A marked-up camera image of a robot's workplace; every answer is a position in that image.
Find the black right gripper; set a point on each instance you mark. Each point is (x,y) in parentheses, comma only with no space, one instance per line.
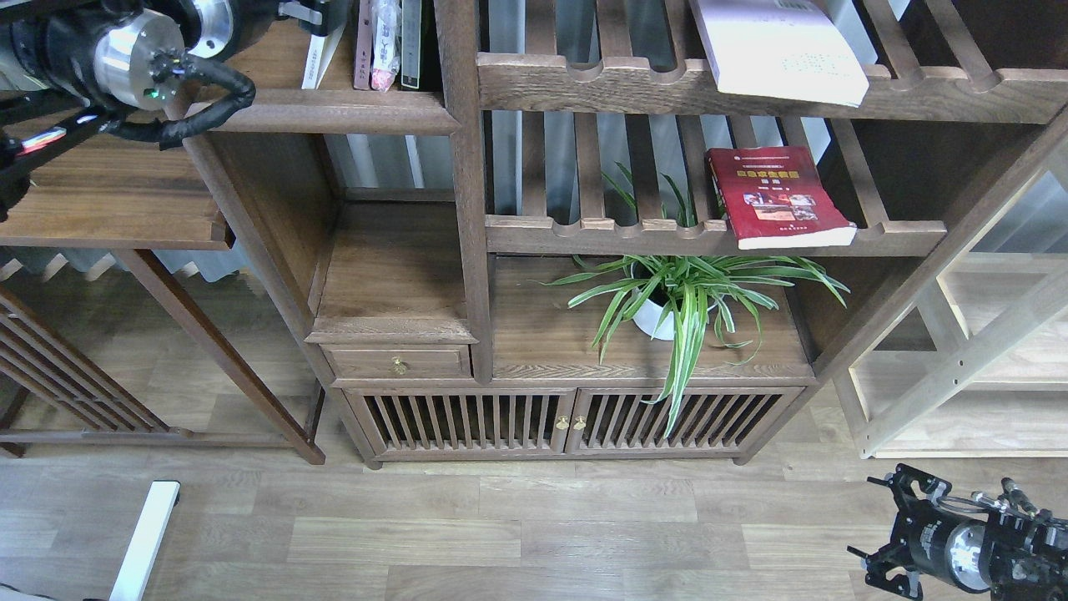
(927,539)

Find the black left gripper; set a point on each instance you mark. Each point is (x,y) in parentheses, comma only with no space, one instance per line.
(221,29)

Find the white book green cover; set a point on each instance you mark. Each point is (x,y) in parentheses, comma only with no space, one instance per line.
(320,53)

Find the white book pink cover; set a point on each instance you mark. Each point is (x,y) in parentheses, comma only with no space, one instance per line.
(779,49)

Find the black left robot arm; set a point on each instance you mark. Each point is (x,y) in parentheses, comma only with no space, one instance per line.
(101,60)

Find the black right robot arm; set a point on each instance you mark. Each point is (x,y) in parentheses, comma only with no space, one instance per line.
(1004,545)

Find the light wooden shelf unit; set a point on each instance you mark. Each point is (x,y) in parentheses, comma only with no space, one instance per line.
(976,368)

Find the pink spine upright book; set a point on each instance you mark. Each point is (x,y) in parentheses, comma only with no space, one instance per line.
(362,44)

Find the plastic wrapped white book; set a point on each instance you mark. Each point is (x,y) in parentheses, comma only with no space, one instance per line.
(386,16)

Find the dark green upright book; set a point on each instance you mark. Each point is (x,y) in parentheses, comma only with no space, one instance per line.
(417,44)

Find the dark wooden bookshelf cabinet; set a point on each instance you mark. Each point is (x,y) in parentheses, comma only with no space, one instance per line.
(429,225)

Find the green spider plant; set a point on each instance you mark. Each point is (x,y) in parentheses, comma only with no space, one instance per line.
(738,279)

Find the dark wooden side table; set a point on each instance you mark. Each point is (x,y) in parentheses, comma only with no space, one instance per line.
(120,197)

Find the red book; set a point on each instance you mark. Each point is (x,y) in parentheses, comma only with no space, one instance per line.
(774,199)

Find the brass drawer knob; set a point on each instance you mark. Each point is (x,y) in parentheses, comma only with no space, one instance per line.
(398,366)

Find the white metal leg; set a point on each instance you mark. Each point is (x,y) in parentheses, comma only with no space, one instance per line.
(139,559)

